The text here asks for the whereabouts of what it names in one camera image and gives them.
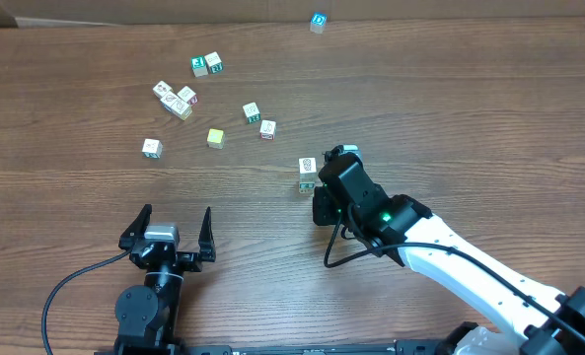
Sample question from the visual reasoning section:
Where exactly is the wooden number two block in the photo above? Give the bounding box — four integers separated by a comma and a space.
298, 157, 318, 181

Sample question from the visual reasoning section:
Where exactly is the yellow side cluster block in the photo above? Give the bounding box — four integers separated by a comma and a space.
171, 99, 192, 120

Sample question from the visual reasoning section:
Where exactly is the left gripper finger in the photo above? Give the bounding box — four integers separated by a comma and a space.
198, 207, 216, 262
118, 204, 152, 250

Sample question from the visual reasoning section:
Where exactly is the plain picture block left cluster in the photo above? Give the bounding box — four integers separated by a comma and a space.
153, 81, 173, 99

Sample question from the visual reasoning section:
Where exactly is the green top letter block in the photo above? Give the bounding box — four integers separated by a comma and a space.
190, 56, 208, 77

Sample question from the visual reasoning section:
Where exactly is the blue side cluster block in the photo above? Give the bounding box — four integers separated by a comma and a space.
160, 91, 179, 111

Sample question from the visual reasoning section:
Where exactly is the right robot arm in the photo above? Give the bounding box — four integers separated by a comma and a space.
313, 146, 585, 354

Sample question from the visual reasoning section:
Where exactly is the red side cluster block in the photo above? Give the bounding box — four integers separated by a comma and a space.
178, 86, 198, 106

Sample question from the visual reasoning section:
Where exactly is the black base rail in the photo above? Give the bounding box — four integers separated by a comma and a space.
96, 339, 456, 355

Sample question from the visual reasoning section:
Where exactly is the green number four block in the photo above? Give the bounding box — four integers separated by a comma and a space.
299, 181, 315, 190

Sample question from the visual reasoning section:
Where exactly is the green R centre block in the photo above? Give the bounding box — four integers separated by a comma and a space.
243, 102, 261, 124

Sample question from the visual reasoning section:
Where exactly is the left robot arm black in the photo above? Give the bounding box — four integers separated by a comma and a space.
113, 204, 216, 354

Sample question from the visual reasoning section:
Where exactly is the green J letter block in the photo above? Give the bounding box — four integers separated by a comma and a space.
142, 138, 163, 159

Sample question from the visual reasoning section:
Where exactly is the blue letter block far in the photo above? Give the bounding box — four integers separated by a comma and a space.
310, 13, 328, 34

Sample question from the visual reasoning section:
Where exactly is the red number three block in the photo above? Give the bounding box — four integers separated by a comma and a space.
259, 120, 276, 140

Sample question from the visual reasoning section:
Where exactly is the yellow top number seven block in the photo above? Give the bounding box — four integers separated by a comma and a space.
207, 128, 225, 149

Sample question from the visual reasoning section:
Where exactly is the green R side block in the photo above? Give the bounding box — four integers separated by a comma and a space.
204, 51, 224, 74

